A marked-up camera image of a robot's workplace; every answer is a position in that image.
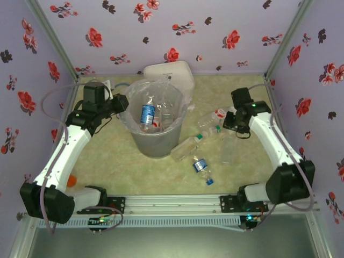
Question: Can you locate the white plastic tray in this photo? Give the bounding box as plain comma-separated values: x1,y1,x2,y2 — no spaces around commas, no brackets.
143,60,195,94

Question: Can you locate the clear bottle white cap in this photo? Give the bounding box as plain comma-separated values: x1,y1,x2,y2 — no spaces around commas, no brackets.
139,122,162,134

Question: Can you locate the controller board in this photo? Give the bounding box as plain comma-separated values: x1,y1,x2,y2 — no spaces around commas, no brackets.
88,214,117,235
240,213,262,232

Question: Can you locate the right controller board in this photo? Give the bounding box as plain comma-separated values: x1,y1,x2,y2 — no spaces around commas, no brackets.
240,213,262,232

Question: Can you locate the crushed bottle blue label cap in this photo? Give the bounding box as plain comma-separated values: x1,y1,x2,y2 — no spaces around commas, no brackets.
191,157,215,186

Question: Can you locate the plain clear plastic bottle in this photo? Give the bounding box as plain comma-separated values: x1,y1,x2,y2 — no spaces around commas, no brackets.
219,133,239,166

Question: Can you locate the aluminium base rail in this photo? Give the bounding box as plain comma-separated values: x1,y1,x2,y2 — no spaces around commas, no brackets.
72,193,322,216

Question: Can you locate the black left mount plate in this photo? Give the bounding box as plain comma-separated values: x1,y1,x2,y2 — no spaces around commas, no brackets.
105,196,126,215

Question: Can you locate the small clear bottle green band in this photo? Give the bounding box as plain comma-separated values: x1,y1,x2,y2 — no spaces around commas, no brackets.
200,125,223,140

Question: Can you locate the grey plastic bin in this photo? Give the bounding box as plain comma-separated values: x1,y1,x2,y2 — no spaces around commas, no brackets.
120,80,189,159

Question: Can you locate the large clear bottle green cap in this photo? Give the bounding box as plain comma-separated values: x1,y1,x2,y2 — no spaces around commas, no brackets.
170,134,204,162

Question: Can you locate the clear bottle blue white label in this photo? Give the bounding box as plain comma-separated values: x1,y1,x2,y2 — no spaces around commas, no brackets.
139,96,157,132

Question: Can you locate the clear plastic bin liner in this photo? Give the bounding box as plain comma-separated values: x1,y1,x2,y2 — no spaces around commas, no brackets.
119,80,195,135

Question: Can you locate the aluminium frame post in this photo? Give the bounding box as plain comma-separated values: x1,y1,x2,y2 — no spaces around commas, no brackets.
264,0,315,81
26,0,80,81

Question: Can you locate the left controller board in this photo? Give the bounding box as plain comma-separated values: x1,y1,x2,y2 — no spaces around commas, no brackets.
88,214,117,235

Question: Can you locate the black right mount plate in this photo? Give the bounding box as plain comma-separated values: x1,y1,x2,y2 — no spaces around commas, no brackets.
219,195,269,213

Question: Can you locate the black mount plate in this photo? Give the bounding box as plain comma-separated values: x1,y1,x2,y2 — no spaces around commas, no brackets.
105,196,126,215
219,195,269,213

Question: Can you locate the white slotted cable tray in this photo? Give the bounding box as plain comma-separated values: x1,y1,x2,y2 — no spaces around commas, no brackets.
37,216,240,228

